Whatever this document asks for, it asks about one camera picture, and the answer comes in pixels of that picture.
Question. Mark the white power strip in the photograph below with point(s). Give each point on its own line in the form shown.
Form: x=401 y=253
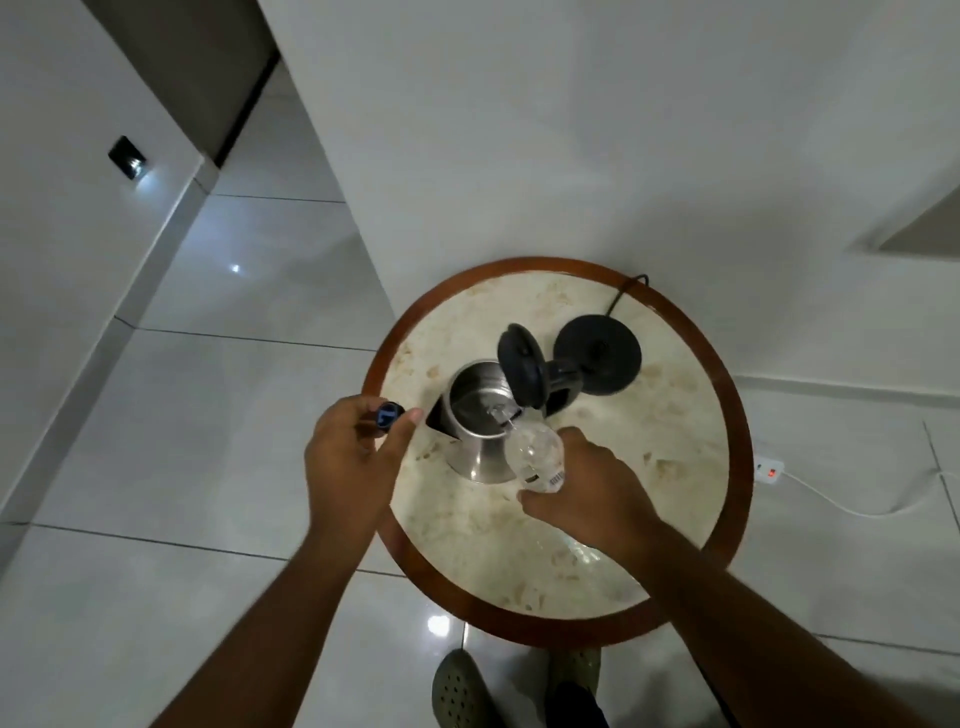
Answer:
x=769 y=469

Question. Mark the dark trouser leg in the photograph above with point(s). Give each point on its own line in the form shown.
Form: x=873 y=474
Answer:
x=574 y=709

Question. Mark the black kettle base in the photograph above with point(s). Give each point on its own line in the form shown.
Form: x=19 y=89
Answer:
x=607 y=352

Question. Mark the black wall light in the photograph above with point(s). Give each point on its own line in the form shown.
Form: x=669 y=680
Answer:
x=127 y=157

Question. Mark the person's left forearm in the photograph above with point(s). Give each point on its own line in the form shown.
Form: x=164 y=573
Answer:
x=262 y=645

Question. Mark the person's right thumb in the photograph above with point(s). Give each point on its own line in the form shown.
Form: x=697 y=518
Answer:
x=544 y=506

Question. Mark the person's left hand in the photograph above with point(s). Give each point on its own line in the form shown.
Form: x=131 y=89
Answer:
x=341 y=472

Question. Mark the stainless steel electric kettle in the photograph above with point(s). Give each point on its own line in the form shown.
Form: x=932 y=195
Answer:
x=476 y=442

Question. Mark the person's right forearm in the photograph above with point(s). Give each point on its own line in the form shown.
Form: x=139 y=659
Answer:
x=750 y=645

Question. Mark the dark wooden door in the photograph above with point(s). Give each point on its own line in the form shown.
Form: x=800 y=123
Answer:
x=202 y=67

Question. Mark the clear plastic water bottle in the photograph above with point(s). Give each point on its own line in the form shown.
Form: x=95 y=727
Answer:
x=534 y=454

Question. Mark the round marble table wooden rim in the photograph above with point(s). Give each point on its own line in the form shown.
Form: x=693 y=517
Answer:
x=465 y=540

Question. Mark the person's left thumb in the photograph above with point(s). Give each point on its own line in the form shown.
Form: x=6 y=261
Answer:
x=399 y=446

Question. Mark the person's right hand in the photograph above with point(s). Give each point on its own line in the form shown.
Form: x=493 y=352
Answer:
x=600 y=499

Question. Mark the green perforated clog shoe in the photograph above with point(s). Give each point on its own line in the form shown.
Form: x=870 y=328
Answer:
x=461 y=694
x=574 y=664

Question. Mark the blue bottle cap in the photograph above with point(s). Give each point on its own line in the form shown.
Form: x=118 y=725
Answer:
x=389 y=415

